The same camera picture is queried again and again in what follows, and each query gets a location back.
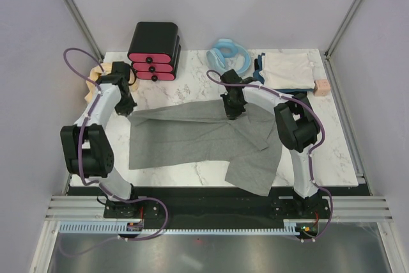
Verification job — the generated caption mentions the grey t shirt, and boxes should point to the grey t shirt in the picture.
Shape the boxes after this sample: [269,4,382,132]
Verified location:
[129,100,282,196]

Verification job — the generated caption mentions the yellow t shirt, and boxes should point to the yellow t shirt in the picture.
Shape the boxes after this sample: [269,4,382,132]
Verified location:
[88,61,139,92]

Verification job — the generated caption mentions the light blue headphones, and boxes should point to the light blue headphones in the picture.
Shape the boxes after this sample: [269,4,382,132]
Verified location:
[206,38,251,77]

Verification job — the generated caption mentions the black pink drawer box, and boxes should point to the black pink drawer box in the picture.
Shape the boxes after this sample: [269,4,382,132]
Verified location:
[127,22,181,82]

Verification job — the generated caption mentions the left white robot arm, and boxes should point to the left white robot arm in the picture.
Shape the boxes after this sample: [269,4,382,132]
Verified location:
[60,61,140,218]

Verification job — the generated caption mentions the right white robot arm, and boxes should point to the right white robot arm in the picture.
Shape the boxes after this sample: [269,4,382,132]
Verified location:
[219,70,325,218]

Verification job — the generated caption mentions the white blue folded t shirt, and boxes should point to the white blue folded t shirt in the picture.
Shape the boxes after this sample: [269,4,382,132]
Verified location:
[253,52,316,93]

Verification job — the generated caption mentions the pink cube power strip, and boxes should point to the pink cube power strip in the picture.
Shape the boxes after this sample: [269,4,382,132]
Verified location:
[313,79,331,97]

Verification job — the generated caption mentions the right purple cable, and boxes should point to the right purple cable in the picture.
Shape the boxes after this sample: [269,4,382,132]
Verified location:
[206,68,335,244]

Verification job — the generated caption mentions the purple cable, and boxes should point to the purple cable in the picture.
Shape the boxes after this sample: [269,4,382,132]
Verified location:
[59,47,170,257]
[206,68,335,244]

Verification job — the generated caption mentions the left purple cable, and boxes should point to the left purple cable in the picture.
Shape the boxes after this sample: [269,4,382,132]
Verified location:
[59,47,170,257]

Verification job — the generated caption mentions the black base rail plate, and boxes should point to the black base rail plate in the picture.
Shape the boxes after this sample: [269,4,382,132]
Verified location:
[68,185,332,231]

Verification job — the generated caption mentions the light blue cable duct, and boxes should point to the light blue cable duct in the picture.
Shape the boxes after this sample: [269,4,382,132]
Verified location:
[58,221,300,236]

